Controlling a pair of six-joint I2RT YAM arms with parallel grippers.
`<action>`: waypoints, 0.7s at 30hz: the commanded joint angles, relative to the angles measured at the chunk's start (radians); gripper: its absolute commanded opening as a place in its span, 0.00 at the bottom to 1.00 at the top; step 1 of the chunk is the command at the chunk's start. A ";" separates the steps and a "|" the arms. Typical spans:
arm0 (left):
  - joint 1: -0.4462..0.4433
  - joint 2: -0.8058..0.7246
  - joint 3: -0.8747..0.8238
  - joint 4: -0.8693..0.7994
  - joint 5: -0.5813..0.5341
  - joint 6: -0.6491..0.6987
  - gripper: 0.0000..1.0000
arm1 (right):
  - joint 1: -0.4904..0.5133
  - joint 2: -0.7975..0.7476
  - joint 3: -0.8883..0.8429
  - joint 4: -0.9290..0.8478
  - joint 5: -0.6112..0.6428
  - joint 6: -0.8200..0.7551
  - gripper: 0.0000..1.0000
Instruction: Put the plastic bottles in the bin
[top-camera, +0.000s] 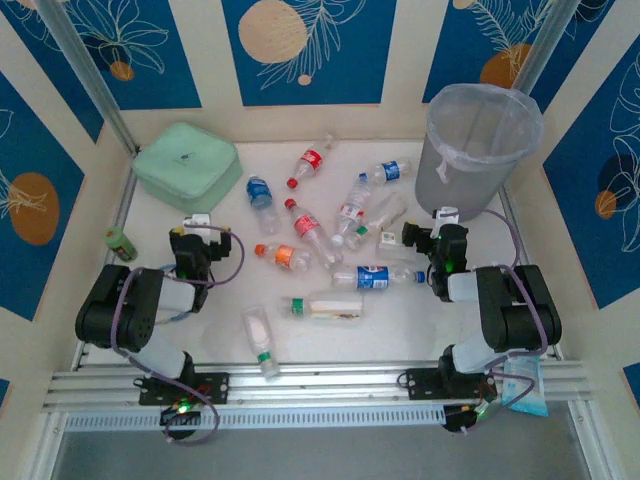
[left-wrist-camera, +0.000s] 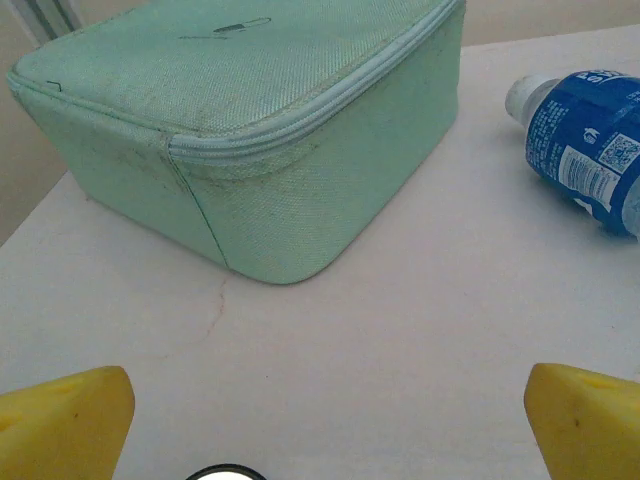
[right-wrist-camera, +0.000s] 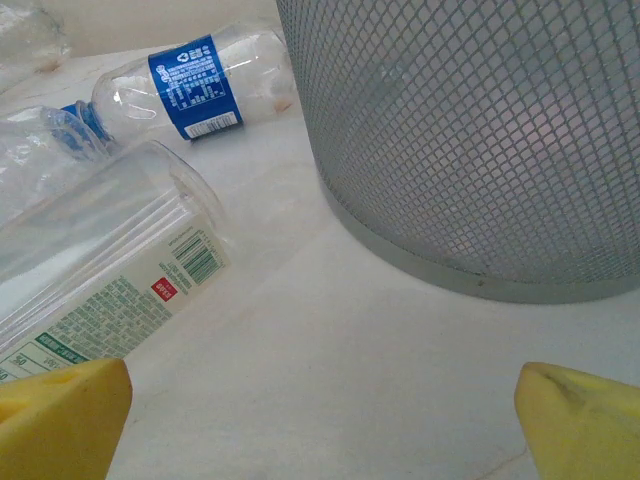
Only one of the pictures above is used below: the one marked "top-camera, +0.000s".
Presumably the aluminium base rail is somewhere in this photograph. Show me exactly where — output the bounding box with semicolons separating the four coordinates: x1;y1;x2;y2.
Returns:
42;358;596;407

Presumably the white slotted cable duct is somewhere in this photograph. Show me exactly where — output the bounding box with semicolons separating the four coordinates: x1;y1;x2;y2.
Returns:
63;403;447;434

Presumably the grey mesh waste bin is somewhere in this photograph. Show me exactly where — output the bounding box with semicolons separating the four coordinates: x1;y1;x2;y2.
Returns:
414;83;545;214

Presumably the blue cable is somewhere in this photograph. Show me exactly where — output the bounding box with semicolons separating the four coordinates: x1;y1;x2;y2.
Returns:
158;308;195;327

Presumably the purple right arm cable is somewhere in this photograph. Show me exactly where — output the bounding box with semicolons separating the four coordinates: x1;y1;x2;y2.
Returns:
449;208;549;436

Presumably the tall blue label plastic bottle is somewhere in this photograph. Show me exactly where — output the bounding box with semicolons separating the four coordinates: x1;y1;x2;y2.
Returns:
330;264;428;293

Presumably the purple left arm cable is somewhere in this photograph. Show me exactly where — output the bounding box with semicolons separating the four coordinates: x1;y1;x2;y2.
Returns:
110;224;246;446

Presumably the orange label orange cap bottle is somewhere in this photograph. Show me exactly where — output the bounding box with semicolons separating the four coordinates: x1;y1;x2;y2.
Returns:
254;242;314;274

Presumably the small circuit board green light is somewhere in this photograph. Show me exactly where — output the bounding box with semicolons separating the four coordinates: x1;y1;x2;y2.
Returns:
443;402;494;434
159;399;202;427

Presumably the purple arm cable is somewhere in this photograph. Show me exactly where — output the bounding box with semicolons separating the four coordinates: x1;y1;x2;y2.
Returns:
110;224;246;446
449;208;549;436

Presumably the mint green zip pouch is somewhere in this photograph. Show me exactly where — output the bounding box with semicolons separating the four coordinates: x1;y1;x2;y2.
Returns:
132;122;245;214

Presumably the square clear bottle white label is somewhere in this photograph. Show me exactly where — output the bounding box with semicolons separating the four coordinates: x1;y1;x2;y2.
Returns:
375;228;427;264

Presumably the red label white cap bottle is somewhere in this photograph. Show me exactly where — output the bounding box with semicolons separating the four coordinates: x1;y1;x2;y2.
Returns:
330;173;374;249

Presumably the small green bottle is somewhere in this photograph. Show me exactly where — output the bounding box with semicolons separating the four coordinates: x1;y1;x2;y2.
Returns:
103;226;139;262

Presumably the blue white wipes packet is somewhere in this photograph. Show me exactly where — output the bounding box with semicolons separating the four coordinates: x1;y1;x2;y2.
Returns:
499;357;550;417

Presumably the aluminium frame post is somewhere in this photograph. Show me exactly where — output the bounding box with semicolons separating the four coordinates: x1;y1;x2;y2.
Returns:
512;0;582;101
35;0;142;155

